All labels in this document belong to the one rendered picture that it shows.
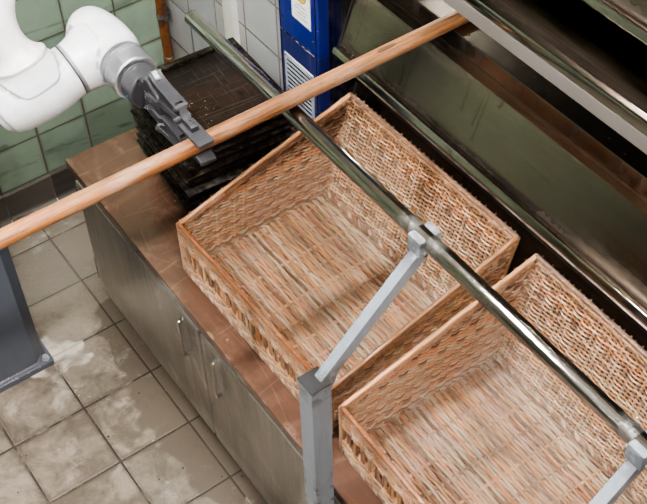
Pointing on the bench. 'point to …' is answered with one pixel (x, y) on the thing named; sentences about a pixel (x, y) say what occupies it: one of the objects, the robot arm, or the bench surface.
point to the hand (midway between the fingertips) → (197, 142)
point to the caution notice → (302, 12)
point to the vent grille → (296, 75)
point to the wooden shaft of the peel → (218, 134)
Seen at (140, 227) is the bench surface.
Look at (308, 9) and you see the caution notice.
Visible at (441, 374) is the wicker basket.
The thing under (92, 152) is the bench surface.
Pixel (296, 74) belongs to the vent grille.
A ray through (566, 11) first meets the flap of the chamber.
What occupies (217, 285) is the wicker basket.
